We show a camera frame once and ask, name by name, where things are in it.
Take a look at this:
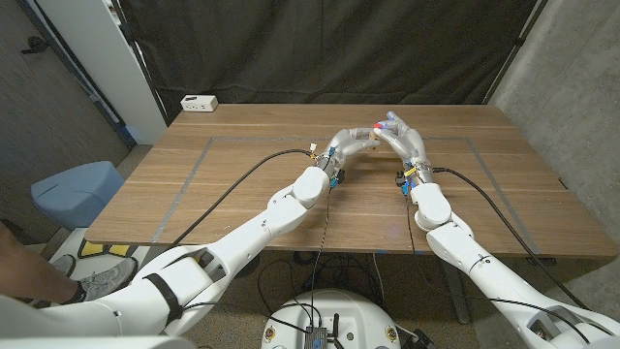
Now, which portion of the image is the person's bare leg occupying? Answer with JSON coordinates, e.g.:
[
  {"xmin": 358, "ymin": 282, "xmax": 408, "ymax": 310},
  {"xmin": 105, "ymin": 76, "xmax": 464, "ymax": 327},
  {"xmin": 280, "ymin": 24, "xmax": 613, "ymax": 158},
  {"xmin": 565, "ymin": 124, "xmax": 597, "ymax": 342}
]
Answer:
[{"xmin": 0, "ymin": 223, "xmax": 86, "ymax": 306}]

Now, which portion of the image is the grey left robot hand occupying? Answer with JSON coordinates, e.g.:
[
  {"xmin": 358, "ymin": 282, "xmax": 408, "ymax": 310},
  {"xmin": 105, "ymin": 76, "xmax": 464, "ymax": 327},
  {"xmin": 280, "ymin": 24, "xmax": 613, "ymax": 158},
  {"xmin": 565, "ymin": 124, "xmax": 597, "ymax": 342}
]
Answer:
[{"xmin": 317, "ymin": 127, "xmax": 382, "ymax": 181}]

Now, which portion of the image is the black floor device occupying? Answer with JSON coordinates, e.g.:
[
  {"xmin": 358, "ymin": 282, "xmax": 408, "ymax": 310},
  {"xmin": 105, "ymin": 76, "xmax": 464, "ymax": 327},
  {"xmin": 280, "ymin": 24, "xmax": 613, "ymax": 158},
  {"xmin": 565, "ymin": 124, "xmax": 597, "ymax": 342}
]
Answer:
[{"xmin": 411, "ymin": 328, "xmax": 436, "ymax": 349}]

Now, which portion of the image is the white cabinet panel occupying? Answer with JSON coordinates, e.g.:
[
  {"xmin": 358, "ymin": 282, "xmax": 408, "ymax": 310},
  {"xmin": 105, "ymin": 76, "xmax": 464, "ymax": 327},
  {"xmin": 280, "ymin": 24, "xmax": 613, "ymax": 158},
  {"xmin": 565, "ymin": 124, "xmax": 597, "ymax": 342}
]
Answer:
[{"xmin": 36, "ymin": 0, "xmax": 169, "ymax": 145}]

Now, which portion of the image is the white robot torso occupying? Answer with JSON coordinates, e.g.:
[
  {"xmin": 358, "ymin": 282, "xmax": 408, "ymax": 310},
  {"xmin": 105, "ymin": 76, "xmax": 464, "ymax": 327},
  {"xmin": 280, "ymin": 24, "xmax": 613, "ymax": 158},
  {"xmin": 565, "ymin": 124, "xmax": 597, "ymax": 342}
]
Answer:
[{"xmin": 261, "ymin": 289, "xmax": 402, "ymax": 349}]

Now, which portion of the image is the black backdrop curtain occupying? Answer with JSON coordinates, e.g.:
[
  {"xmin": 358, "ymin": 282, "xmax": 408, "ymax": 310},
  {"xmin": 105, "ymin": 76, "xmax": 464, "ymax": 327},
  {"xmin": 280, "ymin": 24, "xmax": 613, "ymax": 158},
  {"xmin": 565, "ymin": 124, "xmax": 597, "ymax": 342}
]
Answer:
[{"xmin": 118, "ymin": 0, "xmax": 551, "ymax": 120}]

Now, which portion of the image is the grey black sneaker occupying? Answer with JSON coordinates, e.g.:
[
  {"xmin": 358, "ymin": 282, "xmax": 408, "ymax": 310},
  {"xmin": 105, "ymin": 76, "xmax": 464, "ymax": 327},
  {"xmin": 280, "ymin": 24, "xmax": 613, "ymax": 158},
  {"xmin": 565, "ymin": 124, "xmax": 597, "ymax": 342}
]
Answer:
[
  {"xmin": 50, "ymin": 254, "xmax": 77, "ymax": 278},
  {"xmin": 79, "ymin": 256, "xmax": 140, "ymax": 302}
]

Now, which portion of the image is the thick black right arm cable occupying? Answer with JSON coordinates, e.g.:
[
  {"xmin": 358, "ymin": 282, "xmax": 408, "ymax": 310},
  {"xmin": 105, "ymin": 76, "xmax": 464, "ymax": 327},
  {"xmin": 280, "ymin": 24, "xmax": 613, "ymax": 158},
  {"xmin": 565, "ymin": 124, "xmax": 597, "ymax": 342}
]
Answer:
[{"xmin": 429, "ymin": 167, "xmax": 590, "ymax": 310}]

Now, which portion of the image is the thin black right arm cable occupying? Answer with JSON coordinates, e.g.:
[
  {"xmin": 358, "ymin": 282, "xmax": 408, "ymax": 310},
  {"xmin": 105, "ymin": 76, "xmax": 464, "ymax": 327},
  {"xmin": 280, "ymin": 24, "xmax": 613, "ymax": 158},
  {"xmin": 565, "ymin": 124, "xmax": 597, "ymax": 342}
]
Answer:
[{"xmin": 405, "ymin": 193, "xmax": 592, "ymax": 345}]

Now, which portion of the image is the black floor cable bundle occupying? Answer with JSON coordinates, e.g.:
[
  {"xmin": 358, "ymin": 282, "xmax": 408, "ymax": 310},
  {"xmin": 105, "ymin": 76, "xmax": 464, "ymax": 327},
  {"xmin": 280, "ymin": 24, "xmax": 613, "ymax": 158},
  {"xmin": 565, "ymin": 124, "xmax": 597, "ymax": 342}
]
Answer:
[{"xmin": 256, "ymin": 250, "xmax": 388, "ymax": 316}]

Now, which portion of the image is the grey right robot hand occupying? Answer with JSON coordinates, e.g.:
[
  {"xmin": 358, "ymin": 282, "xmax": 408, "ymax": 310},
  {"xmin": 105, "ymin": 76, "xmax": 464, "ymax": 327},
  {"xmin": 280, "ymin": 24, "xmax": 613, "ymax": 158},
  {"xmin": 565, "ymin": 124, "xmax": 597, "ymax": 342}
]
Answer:
[{"xmin": 372, "ymin": 111, "xmax": 434, "ymax": 184}]

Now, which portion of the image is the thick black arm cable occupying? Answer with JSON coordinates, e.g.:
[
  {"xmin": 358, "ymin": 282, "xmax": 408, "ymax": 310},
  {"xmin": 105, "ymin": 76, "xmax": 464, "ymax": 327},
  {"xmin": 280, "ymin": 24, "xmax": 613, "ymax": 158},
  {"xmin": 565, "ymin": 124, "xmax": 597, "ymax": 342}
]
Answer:
[
  {"xmin": 429, "ymin": 167, "xmax": 590, "ymax": 310},
  {"xmin": 167, "ymin": 148, "xmax": 316, "ymax": 251}
]

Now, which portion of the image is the grey table leg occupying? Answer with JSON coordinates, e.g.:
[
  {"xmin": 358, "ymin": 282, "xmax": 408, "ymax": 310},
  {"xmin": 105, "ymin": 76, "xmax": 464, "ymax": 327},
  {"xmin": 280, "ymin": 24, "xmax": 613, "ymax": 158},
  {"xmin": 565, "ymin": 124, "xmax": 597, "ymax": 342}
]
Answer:
[{"xmin": 438, "ymin": 255, "xmax": 472, "ymax": 325}]

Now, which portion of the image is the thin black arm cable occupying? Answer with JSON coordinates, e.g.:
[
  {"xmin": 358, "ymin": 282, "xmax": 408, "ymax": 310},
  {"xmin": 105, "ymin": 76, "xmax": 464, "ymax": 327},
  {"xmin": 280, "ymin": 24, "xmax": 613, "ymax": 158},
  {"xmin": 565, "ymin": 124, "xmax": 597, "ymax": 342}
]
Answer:
[
  {"xmin": 405, "ymin": 193, "xmax": 592, "ymax": 345},
  {"xmin": 183, "ymin": 188, "xmax": 333, "ymax": 335}
]

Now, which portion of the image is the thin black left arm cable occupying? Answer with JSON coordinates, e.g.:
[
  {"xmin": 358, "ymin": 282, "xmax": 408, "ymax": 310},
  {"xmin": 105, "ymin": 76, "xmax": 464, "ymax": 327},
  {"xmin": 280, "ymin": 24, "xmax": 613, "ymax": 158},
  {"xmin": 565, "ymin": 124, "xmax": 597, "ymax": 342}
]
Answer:
[{"xmin": 183, "ymin": 188, "xmax": 333, "ymax": 335}]

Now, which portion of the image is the black door handle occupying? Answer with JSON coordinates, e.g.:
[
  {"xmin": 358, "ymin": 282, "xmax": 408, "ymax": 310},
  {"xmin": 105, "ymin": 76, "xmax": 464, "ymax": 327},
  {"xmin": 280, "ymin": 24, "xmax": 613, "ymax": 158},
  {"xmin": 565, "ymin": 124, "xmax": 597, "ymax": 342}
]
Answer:
[{"xmin": 19, "ymin": 36, "xmax": 49, "ymax": 54}]

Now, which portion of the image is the yellow black floor object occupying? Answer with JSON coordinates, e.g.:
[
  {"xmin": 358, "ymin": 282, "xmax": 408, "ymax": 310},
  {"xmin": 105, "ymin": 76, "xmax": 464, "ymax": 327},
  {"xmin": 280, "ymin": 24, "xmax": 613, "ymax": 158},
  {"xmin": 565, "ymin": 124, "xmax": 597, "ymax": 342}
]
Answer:
[{"xmin": 79, "ymin": 240, "xmax": 132, "ymax": 258}]

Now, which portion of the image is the grey electronics box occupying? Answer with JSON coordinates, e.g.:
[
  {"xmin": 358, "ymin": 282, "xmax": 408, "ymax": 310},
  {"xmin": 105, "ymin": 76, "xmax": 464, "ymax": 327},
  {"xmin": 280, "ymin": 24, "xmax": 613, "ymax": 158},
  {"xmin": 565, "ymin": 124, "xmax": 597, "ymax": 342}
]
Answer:
[{"xmin": 303, "ymin": 325, "xmax": 329, "ymax": 349}]

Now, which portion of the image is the white power strip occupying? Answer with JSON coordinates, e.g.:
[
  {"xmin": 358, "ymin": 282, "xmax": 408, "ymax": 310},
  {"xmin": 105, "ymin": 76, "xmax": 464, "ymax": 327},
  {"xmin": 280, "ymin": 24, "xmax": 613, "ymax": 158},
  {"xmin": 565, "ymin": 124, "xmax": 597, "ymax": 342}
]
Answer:
[{"xmin": 179, "ymin": 94, "xmax": 219, "ymax": 113}]

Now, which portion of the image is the blue padded stool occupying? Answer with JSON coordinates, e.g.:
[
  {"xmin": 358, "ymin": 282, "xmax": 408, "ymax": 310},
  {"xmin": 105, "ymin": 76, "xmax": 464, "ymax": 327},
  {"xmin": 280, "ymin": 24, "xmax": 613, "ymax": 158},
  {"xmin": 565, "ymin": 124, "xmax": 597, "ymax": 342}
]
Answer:
[{"xmin": 30, "ymin": 160, "xmax": 126, "ymax": 232}]

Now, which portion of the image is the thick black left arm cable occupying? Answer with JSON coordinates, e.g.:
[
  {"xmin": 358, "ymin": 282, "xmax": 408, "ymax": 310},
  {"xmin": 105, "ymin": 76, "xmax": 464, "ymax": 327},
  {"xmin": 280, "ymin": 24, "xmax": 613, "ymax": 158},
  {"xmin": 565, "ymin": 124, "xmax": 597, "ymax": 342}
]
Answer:
[{"xmin": 167, "ymin": 148, "xmax": 316, "ymax": 251}]

